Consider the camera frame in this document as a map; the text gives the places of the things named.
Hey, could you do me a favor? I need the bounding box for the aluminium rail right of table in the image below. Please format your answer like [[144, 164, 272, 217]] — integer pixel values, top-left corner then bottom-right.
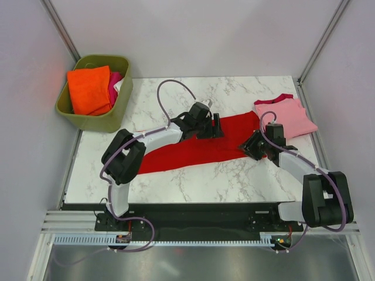
[[294, 78, 343, 171]]

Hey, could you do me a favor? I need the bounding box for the aluminium rail front crossbar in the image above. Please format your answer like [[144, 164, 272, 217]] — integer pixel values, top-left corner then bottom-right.
[[41, 210, 360, 235]]

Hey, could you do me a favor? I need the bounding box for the olive green plastic bin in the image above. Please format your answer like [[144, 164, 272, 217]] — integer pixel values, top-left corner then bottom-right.
[[55, 54, 133, 133]]

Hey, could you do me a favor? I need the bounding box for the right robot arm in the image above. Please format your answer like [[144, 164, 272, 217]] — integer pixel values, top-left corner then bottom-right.
[[240, 124, 354, 232]]

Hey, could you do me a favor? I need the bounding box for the orange t-shirt in bin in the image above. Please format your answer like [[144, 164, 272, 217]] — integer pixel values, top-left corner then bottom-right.
[[67, 66, 112, 116]]

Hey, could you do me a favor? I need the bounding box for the magenta t-shirt in bin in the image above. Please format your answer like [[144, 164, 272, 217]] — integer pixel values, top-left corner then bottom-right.
[[108, 71, 123, 107]]

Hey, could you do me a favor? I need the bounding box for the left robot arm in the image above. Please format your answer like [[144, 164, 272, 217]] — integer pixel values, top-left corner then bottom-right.
[[100, 102, 224, 230]]

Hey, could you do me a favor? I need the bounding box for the right aluminium frame post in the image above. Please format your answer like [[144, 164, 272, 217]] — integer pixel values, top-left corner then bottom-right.
[[296, 0, 352, 87]]

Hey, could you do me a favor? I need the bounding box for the aluminium frame post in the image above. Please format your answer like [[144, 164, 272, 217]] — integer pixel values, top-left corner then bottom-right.
[[296, 0, 352, 87], [40, 0, 81, 62]]

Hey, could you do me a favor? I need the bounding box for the red t-shirt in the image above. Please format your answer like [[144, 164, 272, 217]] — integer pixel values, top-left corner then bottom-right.
[[138, 111, 260, 174]]

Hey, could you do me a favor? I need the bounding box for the grey slotted cable duct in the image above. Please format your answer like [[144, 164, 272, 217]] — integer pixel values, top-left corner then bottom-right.
[[54, 232, 294, 246]]

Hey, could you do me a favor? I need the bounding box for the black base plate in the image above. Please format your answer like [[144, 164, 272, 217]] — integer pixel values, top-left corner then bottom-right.
[[95, 203, 303, 241]]

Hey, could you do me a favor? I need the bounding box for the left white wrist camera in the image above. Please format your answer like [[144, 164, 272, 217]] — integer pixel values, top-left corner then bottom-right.
[[201, 99, 213, 108]]

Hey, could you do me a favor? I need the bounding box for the folded pink t-shirt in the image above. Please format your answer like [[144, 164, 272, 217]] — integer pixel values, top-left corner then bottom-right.
[[255, 98, 318, 139]]

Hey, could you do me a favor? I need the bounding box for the left aluminium frame post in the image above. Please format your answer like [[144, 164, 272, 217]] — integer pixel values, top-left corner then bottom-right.
[[40, 0, 81, 62]]

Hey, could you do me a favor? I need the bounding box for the white garment in bin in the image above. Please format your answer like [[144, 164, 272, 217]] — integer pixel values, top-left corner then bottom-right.
[[114, 80, 124, 93]]

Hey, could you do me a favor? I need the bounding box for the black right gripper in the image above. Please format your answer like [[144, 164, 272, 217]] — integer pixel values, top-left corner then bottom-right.
[[237, 129, 271, 161]]

